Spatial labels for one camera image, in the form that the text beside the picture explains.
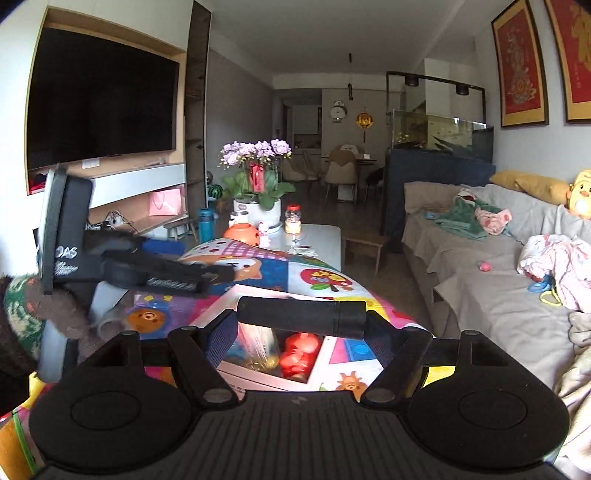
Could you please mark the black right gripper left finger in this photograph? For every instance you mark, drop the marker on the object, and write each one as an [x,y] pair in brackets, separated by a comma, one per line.
[196,353]

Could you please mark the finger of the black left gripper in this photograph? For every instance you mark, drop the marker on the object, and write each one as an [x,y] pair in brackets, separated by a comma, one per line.
[149,273]
[165,248]

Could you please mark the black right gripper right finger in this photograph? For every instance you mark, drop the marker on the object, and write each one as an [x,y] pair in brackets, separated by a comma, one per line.
[400,353]

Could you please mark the black cylinder flashlight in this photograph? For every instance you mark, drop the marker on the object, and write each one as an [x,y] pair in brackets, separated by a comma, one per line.
[328,318]

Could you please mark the red plastic toy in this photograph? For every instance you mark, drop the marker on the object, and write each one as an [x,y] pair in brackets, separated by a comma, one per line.
[299,355]

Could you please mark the small wooden stool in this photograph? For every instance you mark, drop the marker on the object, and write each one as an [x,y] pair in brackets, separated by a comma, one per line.
[178,229]

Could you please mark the colourful cartoon play mat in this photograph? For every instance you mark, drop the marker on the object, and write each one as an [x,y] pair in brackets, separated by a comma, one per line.
[118,413]

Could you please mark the pink paper bag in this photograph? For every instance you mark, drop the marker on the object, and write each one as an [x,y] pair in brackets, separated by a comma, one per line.
[166,202]

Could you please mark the white tv cabinet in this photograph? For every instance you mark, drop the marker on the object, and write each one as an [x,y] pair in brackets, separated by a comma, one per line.
[159,28]

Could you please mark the pink cardboard box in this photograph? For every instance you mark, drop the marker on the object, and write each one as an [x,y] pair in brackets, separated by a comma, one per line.
[344,365]

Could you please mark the blue water bottle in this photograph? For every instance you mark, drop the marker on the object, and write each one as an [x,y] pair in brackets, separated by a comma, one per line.
[206,225]

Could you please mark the grey sofa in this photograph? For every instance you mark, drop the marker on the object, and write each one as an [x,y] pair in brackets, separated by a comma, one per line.
[474,285]

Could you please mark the orange round bowl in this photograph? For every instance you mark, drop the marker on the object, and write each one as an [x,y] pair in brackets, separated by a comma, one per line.
[243,232]

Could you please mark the potted pink orchid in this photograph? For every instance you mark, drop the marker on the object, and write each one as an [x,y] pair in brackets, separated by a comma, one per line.
[256,187]

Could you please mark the green cloth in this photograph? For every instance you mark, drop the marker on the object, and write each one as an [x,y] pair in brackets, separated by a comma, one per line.
[460,219]

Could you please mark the black television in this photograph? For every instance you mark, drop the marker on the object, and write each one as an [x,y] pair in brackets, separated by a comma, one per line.
[90,98]

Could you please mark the pink pig plush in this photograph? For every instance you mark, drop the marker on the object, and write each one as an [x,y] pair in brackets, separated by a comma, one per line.
[493,223]

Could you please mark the red-lid glass jar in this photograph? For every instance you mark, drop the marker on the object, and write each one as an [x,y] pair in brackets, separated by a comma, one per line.
[292,223]

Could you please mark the pink white clothes pile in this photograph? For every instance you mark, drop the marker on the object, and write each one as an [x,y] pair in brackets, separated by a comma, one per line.
[566,261]

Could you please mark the dining chair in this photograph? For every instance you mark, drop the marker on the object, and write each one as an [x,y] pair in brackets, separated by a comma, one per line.
[342,172]

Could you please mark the yellow cushion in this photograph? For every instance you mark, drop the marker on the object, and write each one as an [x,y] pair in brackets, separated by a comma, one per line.
[547,189]

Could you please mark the yellow duck plush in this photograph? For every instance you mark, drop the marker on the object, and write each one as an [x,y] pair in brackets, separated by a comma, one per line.
[579,196]

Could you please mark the fish tank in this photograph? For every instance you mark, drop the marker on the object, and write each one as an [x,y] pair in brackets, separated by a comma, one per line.
[430,132]

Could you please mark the red framed picture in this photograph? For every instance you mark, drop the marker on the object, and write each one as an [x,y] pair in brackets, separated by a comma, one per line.
[571,26]
[522,81]

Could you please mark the wall clock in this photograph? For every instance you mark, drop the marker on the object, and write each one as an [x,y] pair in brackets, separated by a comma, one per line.
[338,112]

